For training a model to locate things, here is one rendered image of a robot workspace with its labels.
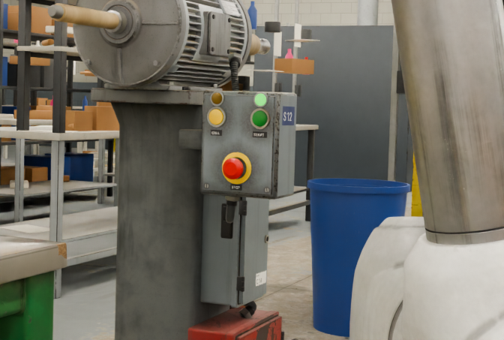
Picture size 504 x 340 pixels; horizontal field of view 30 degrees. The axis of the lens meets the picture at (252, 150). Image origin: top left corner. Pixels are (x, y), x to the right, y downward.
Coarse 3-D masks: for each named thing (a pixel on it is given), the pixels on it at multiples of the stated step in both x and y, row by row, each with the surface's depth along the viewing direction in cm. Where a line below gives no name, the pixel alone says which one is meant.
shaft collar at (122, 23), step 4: (112, 12) 185; (116, 12) 184; (120, 12) 185; (120, 16) 184; (124, 16) 185; (120, 20) 184; (124, 20) 185; (120, 24) 184; (124, 24) 185; (116, 28) 184; (120, 28) 184; (124, 28) 186; (112, 32) 185; (116, 32) 185; (120, 32) 186
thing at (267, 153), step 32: (224, 96) 178; (288, 96) 178; (224, 128) 178; (256, 128) 175; (288, 128) 179; (224, 160) 178; (256, 160) 176; (288, 160) 180; (224, 192) 179; (256, 192) 176; (288, 192) 180
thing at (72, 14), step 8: (64, 8) 168; (72, 8) 170; (80, 8) 173; (64, 16) 168; (72, 16) 170; (80, 16) 172; (88, 16) 174; (96, 16) 177; (104, 16) 180; (112, 16) 182; (80, 24) 175; (88, 24) 176; (96, 24) 178; (104, 24) 180; (112, 24) 183
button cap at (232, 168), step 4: (228, 160) 175; (232, 160) 175; (236, 160) 175; (224, 164) 176; (228, 164) 175; (232, 164) 175; (236, 164) 174; (240, 164) 175; (224, 168) 175; (228, 168) 175; (232, 168) 175; (236, 168) 174; (240, 168) 174; (224, 172) 176; (228, 172) 175; (232, 172) 175; (236, 172) 174; (240, 172) 175; (228, 176) 175; (232, 176) 175; (236, 176) 175
